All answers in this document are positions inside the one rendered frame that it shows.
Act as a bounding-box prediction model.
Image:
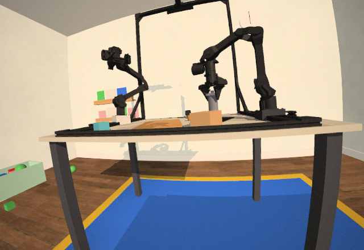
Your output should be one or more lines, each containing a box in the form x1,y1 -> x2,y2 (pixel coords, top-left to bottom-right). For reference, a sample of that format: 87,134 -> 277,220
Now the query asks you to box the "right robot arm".
107,46 -> 148,115

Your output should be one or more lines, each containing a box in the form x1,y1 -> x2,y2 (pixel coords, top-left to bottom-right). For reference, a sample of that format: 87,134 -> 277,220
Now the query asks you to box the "teal rectangular box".
93,122 -> 110,131

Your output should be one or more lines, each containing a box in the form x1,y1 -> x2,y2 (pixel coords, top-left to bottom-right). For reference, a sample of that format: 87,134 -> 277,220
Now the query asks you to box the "orange flat rectangular board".
132,119 -> 182,129

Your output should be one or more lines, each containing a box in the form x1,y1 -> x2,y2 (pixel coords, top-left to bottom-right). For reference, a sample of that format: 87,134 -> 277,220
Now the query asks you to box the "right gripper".
101,49 -> 131,65

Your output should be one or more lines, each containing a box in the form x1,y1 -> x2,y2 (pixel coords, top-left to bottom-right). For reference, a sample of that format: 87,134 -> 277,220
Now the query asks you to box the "tan cardboard box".
189,110 -> 222,127

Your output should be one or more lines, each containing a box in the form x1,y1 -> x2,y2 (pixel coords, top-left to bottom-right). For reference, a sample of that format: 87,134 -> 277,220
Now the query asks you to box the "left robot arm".
191,26 -> 279,110

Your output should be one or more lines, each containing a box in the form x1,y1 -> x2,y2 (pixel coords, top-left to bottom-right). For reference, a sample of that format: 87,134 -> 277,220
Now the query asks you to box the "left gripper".
198,71 -> 228,101

